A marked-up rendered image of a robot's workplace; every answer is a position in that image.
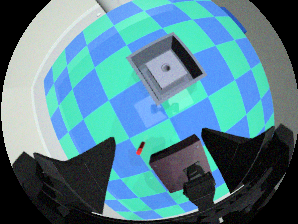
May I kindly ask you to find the white square plate with hole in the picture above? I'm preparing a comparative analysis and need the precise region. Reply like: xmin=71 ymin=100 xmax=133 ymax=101
xmin=145 ymin=51 xmax=188 ymax=89

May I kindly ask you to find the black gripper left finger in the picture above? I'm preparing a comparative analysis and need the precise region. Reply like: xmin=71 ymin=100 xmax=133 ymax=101
xmin=33 ymin=137 xmax=116 ymax=214

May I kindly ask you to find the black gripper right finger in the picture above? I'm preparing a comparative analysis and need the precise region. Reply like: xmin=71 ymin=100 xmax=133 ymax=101
xmin=201 ymin=127 xmax=275 ymax=193

